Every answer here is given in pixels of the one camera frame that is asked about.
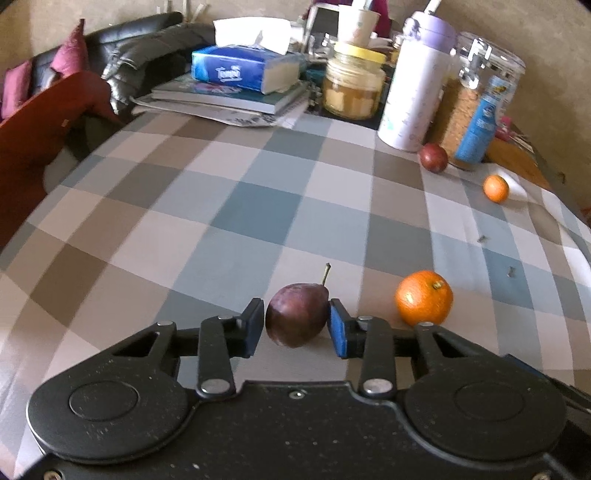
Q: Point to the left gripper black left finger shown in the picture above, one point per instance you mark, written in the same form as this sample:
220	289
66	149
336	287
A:
222	338

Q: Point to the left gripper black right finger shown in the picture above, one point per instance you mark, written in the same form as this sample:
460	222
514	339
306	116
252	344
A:
371	340

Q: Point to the purple plum with stem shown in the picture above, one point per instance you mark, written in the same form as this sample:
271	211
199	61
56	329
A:
298	312

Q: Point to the middle orange mandarin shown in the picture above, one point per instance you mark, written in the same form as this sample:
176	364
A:
424	296

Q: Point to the checkered tablecloth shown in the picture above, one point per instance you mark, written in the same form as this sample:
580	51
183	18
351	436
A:
178	219

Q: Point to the far dark plum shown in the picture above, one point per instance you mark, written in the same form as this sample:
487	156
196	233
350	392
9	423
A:
433	158

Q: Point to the far small mandarin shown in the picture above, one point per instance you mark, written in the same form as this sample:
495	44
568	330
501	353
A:
496	189

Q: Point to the wooden cutting board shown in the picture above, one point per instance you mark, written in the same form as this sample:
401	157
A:
516	160

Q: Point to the pink pencil case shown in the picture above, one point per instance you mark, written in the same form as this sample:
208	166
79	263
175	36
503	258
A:
504	130

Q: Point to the stack of books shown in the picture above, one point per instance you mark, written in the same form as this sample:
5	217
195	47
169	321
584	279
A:
231	106

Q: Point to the yellow lid glass jar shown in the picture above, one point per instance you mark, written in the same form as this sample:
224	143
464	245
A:
353	82

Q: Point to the clear cereal jar blue label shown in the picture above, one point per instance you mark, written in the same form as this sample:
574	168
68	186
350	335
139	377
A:
480	84

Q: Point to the blue Tempo tissue box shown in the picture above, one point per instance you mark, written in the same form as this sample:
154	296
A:
250	68

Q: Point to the red jacket on chair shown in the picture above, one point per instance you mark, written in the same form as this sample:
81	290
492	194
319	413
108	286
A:
33	137

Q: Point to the grey puffer jacket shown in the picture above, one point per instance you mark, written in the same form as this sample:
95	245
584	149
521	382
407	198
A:
136	66

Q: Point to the white lilac thermos bottle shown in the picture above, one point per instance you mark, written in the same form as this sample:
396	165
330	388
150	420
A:
419	76

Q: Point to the magenta cushion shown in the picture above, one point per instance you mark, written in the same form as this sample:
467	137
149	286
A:
15	88
72	55

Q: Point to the black leather sofa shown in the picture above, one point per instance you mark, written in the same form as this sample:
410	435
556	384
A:
100	44

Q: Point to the white paper cup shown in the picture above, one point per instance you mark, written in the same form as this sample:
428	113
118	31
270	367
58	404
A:
355	26

